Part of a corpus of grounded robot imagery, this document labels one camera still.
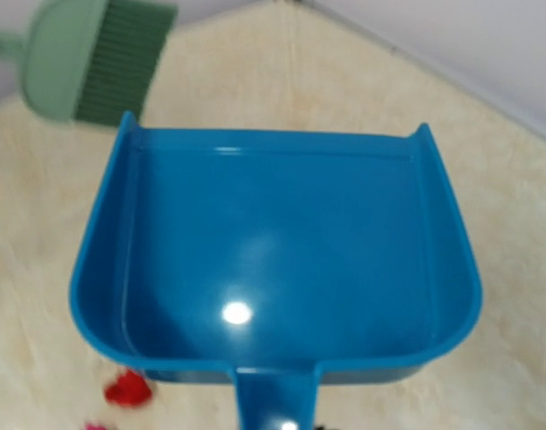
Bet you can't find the pink paper scrap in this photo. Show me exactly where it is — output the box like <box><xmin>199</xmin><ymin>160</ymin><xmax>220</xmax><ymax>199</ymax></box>
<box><xmin>83</xmin><ymin>423</ymin><xmax>108</xmax><ymax>430</ymax></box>

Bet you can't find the blue plastic dustpan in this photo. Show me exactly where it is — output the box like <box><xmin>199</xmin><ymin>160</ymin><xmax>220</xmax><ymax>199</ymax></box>
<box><xmin>70</xmin><ymin>113</ymin><xmax>482</xmax><ymax>429</ymax></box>

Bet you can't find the green hand brush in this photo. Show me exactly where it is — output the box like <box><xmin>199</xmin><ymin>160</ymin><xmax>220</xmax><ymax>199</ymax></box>
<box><xmin>0</xmin><ymin>0</ymin><xmax>178</xmax><ymax>127</ymax></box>

